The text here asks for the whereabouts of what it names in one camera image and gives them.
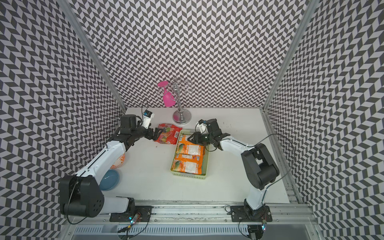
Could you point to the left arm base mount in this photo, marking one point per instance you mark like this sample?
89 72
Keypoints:
134 213

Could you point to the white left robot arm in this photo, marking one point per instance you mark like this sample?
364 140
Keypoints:
80 194

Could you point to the pink plastic wine glass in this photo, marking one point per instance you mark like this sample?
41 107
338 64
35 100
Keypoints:
167 94

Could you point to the red 100 candy bag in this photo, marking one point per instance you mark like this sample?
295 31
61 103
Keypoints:
171 134

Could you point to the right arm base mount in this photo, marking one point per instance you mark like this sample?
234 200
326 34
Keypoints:
250 213

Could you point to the orange patterned plate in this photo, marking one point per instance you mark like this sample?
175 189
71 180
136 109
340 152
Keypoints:
119 162

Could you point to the orange candy bag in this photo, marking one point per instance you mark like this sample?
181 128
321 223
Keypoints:
187 148
191 164

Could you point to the chrome glass holder stand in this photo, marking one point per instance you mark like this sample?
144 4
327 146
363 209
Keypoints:
179 87

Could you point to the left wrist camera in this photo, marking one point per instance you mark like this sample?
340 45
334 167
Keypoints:
147 118

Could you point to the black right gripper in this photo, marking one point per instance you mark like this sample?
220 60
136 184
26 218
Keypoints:
197 138

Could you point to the blue plate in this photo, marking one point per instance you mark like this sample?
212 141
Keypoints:
110 180

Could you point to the light green plastic basket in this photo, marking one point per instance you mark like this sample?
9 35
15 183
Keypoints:
205 161

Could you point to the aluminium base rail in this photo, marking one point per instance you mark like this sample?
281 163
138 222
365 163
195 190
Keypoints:
201 219

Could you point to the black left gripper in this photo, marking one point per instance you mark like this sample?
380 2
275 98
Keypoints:
156 135

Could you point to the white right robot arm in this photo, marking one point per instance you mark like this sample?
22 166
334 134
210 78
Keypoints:
260 167

